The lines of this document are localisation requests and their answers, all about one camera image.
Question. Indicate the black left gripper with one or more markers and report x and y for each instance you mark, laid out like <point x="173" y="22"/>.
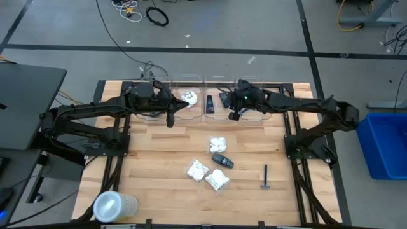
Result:
<point x="163" y="105"/>

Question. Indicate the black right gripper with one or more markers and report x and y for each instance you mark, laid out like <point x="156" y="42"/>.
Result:
<point x="246" y="98"/>

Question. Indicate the cotton balls bag with writing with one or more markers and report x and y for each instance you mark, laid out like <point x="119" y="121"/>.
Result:
<point x="190" y="98"/>

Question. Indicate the small cotton balls bag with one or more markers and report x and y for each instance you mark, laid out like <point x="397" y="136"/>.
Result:
<point x="218" y="144"/>

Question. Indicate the black deodorant stick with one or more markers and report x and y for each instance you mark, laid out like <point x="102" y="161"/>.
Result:
<point x="222" y="160"/>

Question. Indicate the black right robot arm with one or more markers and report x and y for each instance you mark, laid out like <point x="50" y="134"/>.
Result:
<point x="302" y="105"/>

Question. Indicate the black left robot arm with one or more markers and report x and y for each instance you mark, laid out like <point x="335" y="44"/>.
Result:
<point x="89" y="111"/>

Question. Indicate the clear plastic bin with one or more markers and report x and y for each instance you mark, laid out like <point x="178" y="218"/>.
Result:
<point x="149" y="117"/>
<point x="219" y="116"/>
<point x="190" y="116"/>
<point x="260" y="116"/>

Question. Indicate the black power adapter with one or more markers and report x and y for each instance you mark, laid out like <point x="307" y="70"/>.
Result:
<point x="150" y="76"/>

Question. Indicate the cotton swabs clear bag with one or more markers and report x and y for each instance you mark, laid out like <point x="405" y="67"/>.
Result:
<point x="217" y="179"/>
<point x="196" y="171"/>

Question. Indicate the silver aluminium bar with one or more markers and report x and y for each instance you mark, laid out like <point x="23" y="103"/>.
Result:
<point x="117" y="226"/>

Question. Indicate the grey floor bar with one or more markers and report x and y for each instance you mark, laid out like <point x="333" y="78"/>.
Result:
<point x="384" y="105"/>

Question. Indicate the blue plastic tote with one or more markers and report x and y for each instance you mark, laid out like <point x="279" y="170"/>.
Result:
<point x="381" y="146"/>

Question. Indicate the grey desk leg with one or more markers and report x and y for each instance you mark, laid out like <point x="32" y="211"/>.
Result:
<point x="381" y="21"/>

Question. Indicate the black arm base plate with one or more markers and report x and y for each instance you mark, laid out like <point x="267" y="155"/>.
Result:
<point x="291" y="152"/>
<point x="122" y="149"/>

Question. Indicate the black frame bracket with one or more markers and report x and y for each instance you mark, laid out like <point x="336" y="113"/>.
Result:
<point x="148" y="224"/>

